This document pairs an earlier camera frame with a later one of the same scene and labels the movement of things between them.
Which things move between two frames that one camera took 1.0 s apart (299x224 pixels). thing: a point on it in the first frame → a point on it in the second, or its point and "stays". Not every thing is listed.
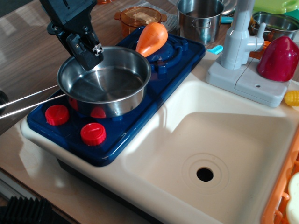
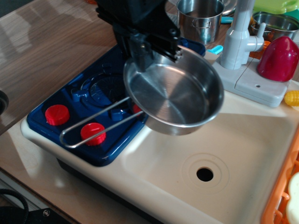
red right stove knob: [93, 134] stays
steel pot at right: [276, 25] stays
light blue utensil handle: [226, 20] stays
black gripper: [74, 15] → [135, 18]
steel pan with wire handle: [116, 87] → [174, 97]
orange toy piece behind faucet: [258, 54] stays
